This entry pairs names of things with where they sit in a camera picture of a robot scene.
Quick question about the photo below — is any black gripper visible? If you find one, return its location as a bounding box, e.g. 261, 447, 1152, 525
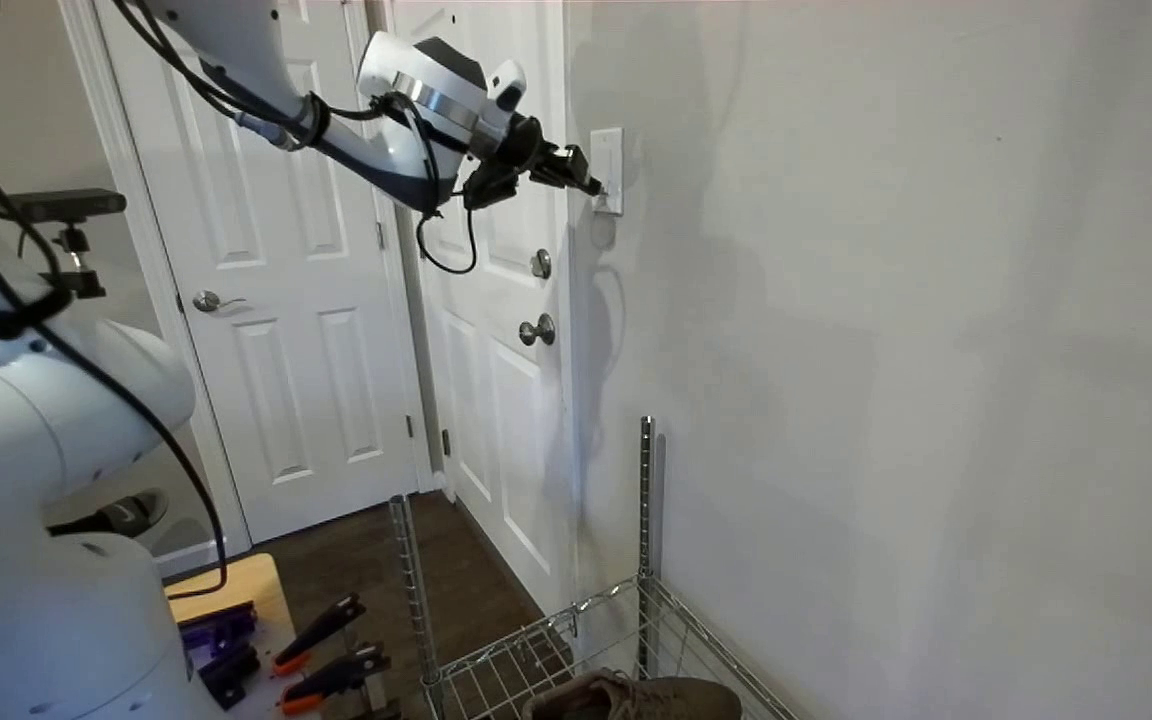
462, 112, 608, 214

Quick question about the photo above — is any white wall light switch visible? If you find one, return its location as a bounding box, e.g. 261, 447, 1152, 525
583, 125, 628, 222

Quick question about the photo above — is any silver round door knob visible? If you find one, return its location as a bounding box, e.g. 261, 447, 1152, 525
514, 309, 561, 354

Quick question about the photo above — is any white panel door with knobs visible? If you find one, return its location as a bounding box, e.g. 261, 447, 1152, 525
379, 0, 576, 620

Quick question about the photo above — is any black orange bar clamp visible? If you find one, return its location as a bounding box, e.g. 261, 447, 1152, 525
274, 640, 397, 720
262, 591, 371, 680

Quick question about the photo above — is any brown suede shoe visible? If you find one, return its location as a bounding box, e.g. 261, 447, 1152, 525
565, 670, 747, 720

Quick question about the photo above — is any light wooden board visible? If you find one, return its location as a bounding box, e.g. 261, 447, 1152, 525
158, 549, 298, 659

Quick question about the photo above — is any purple black tool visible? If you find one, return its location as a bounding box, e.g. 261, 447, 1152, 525
175, 602, 267, 712

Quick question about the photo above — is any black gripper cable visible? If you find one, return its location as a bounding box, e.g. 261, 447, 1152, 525
410, 125, 486, 280

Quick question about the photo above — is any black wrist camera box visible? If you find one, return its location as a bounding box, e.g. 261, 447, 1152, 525
410, 31, 530, 112

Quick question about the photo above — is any white door frame trim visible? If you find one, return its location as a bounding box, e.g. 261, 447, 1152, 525
554, 0, 599, 613

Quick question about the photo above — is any white door with lever handle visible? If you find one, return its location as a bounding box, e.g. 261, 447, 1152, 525
92, 0, 437, 549

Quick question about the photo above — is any silver lever door handle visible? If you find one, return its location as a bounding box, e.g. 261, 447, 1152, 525
188, 290, 257, 321

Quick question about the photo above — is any chrome wire shelf rack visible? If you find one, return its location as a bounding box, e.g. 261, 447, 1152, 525
385, 411, 805, 720

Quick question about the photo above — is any black camera on stand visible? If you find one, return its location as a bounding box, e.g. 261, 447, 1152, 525
0, 184, 131, 305

